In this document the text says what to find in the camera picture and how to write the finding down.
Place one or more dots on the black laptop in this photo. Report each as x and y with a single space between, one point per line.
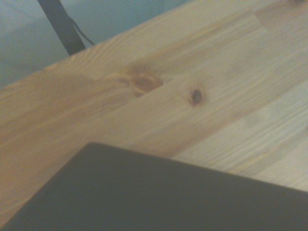
168 197

